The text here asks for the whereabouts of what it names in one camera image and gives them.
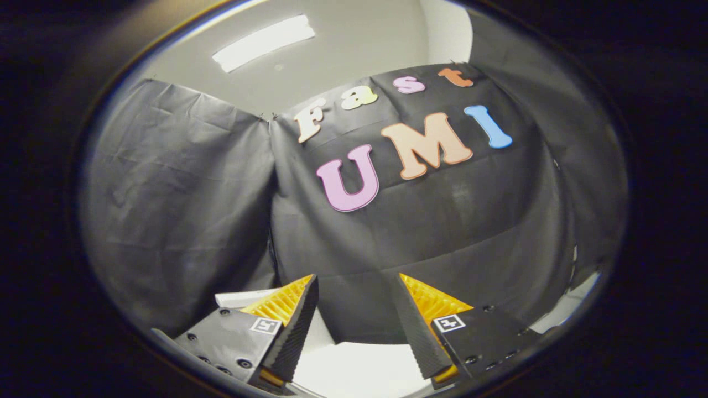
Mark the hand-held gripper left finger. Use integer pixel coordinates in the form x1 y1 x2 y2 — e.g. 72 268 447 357
173 274 320 387

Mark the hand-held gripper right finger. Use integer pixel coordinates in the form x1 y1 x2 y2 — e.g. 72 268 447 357
395 273 543 387

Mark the black backdrop cloth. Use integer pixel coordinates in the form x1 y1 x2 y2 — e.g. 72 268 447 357
80 25 628 346

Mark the ceiling light panel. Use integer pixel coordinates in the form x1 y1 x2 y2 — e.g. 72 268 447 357
212 14 316 74

